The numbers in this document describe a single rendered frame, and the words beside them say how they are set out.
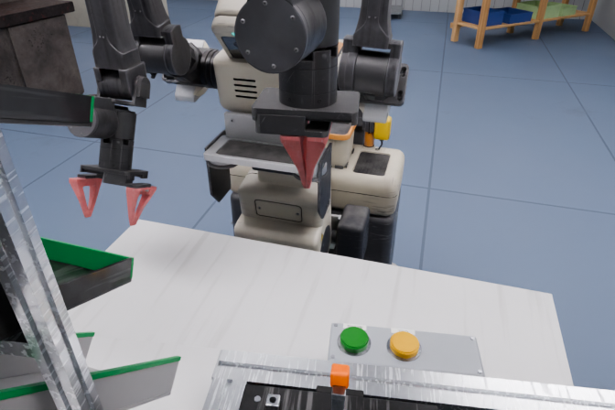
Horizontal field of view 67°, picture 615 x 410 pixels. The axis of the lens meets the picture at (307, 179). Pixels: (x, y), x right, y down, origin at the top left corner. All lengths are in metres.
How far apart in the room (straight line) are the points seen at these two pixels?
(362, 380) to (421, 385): 0.08
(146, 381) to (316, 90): 0.36
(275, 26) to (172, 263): 0.73
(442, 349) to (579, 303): 1.73
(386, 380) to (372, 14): 0.56
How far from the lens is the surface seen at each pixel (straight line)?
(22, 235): 0.33
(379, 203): 1.38
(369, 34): 0.83
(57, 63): 4.53
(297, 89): 0.44
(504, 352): 0.88
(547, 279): 2.47
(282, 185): 1.15
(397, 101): 0.97
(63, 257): 0.52
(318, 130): 0.45
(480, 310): 0.93
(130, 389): 0.55
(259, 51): 0.37
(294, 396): 0.64
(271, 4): 0.36
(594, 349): 2.24
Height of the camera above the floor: 1.49
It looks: 31 degrees down
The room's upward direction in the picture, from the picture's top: straight up
